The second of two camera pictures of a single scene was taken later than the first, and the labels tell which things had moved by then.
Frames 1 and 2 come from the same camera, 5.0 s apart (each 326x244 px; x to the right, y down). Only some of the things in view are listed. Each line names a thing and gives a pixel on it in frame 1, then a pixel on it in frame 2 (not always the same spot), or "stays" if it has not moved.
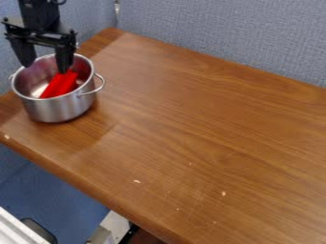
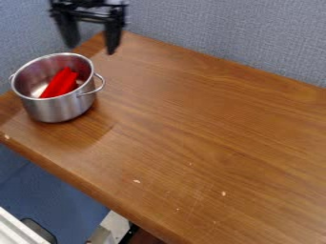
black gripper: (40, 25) to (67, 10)
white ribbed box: (15, 232) stays
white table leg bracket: (111, 231) stays
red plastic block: (62, 84) stays
